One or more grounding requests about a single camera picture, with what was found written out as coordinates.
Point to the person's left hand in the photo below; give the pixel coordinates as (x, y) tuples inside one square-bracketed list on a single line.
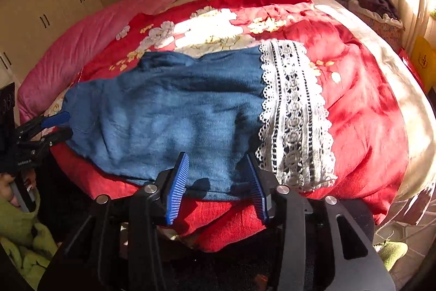
[(8, 190)]

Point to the yellow bag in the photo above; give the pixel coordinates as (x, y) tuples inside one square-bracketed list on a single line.
[(424, 62)]

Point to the blue denim pants lace trim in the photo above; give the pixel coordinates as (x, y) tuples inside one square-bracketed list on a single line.
[(170, 113)]

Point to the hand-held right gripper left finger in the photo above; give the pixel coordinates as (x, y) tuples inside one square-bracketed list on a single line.
[(177, 190)]

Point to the person's left forearm green sleeve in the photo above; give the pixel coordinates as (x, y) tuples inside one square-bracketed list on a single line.
[(24, 243)]

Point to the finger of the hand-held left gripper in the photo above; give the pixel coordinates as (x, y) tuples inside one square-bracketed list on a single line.
[(54, 119), (56, 137)]

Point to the red floral blanket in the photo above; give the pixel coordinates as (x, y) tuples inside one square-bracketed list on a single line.
[(357, 127)]

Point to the pink quilt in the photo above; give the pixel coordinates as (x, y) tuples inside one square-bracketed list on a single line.
[(85, 38)]

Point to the green cloth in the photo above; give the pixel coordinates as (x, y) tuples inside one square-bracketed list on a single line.
[(391, 253)]

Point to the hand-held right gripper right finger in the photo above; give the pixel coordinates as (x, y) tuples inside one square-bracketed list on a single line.
[(257, 190)]

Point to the purple garment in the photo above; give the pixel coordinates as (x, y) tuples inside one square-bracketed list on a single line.
[(378, 6)]

